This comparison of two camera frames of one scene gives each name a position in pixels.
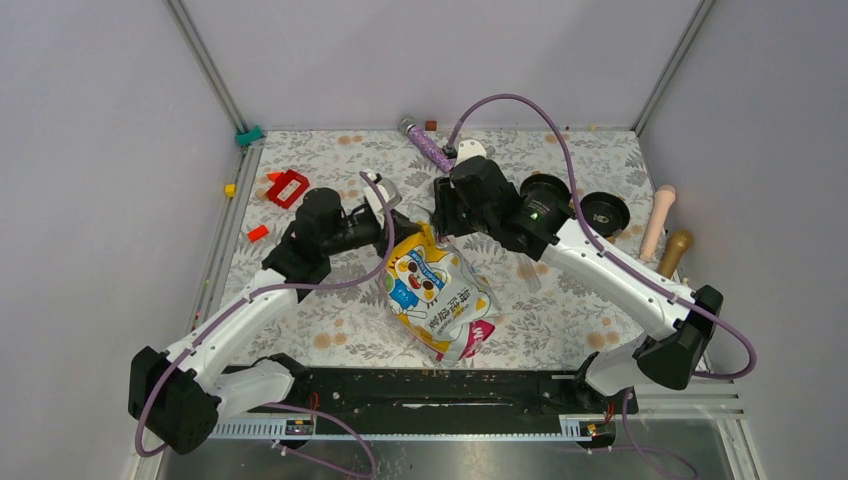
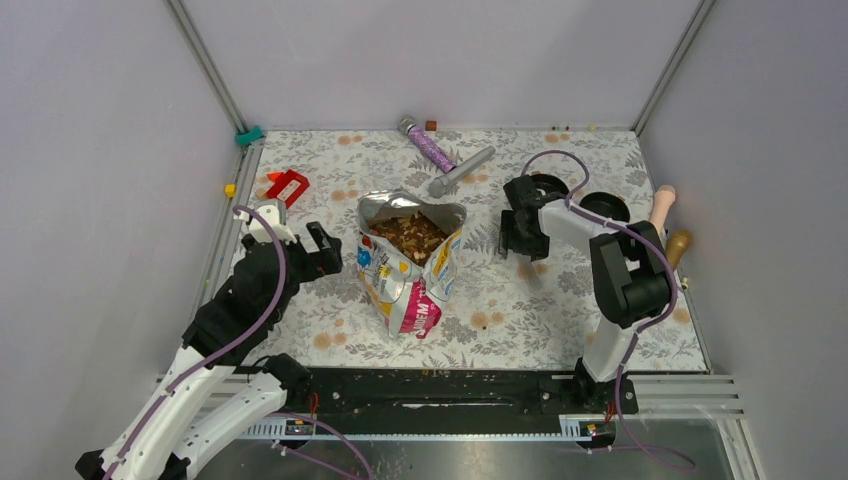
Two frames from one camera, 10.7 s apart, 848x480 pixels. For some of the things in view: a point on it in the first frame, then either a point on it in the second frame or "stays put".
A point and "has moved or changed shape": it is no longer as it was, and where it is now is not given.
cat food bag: (437, 296) has moved or changed shape
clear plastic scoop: (526, 269) stays put
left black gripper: (403, 226) to (319, 263)
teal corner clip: (244, 139) stays put
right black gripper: (444, 217) to (508, 240)
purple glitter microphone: (408, 127) stays put
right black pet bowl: (605, 212) stays put
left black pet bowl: (544, 190) stays put
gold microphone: (677, 246) stays put
